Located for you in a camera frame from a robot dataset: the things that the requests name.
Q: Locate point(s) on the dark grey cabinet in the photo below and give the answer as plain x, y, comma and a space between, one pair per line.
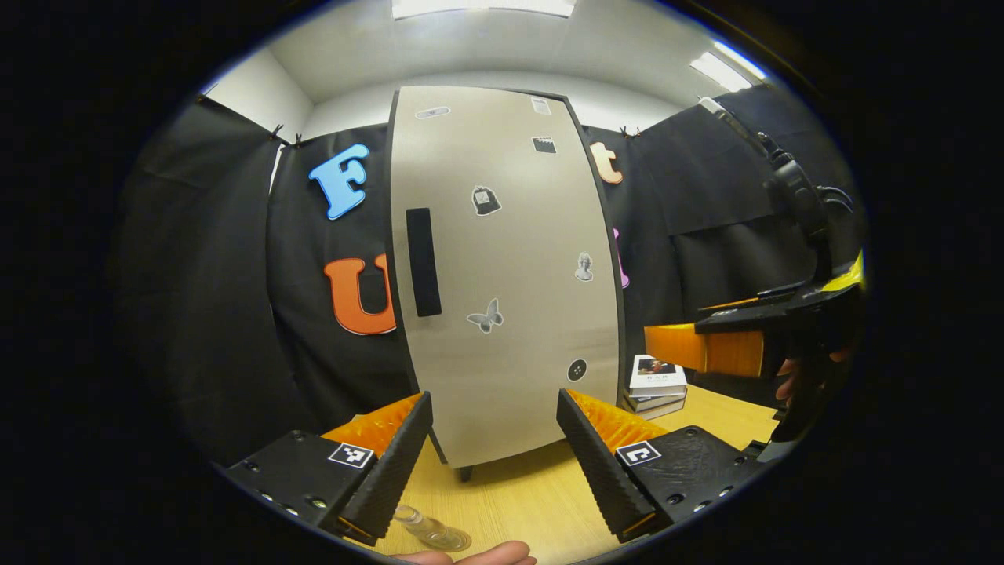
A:
466, 473

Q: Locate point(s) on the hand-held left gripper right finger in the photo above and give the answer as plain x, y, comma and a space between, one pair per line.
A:
600, 471

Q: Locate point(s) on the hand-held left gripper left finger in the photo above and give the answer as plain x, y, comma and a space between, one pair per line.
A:
392, 479

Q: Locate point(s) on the black backdrop cloth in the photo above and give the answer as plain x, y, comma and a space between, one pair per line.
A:
212, 314

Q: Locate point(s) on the ceiling light panel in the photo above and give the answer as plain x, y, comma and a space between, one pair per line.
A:
745, 61
722, 72

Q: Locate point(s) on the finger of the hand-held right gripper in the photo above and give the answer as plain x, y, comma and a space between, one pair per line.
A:
776, 292
745, 318

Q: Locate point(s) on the clear glass bottle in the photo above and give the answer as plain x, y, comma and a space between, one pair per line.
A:
435, 534

